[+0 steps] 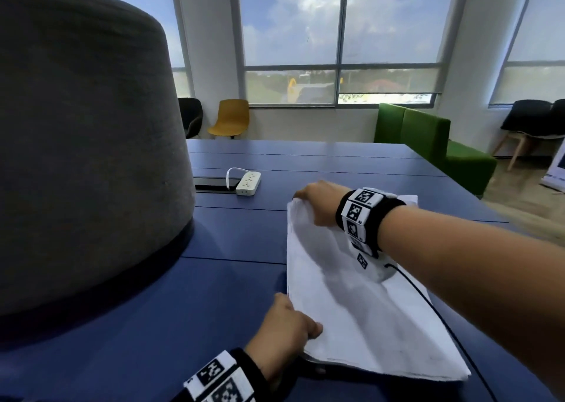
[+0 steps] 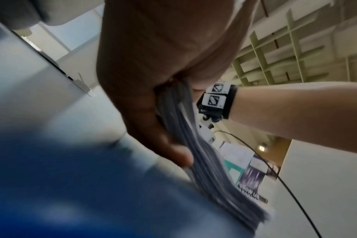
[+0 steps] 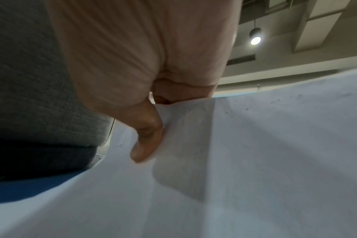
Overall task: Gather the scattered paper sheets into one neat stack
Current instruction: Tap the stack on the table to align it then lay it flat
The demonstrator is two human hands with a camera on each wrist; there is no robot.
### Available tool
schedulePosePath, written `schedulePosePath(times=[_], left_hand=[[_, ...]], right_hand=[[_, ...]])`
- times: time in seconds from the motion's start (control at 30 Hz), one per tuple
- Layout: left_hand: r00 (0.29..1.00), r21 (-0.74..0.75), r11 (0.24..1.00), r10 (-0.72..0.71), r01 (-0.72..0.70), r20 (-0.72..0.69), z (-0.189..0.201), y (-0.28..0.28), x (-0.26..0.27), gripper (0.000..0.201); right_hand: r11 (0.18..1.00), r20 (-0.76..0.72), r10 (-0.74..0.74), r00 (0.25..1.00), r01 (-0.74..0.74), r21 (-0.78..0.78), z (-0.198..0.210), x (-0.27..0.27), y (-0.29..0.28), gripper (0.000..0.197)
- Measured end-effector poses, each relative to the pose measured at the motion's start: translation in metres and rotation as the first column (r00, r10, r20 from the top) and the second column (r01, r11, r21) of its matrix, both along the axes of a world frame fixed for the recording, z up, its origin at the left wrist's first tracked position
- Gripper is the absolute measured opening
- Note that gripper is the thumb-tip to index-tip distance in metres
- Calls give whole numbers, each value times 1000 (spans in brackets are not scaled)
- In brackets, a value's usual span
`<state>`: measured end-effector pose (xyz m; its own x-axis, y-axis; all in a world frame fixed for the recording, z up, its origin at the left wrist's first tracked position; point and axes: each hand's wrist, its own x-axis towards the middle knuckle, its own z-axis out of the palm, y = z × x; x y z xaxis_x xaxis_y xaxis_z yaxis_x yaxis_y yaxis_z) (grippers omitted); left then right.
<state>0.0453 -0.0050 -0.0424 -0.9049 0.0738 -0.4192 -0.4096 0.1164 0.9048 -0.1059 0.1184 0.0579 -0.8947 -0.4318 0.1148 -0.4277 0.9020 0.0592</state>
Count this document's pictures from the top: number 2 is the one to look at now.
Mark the person's left hand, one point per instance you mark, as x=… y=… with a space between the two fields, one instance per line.
x=155 y=51

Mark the aligned white paper stack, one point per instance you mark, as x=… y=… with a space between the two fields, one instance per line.
x=202 y=151

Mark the person's right forearm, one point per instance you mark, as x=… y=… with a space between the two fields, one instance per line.
x=299 y=111

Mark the right wristband with marker tiles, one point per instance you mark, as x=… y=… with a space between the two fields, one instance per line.
x=218 y=100

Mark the grey felt pillar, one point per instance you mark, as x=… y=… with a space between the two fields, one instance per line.
x=28 y=11

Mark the round ceiling lamp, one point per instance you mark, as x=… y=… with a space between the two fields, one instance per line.
x=261 y=147

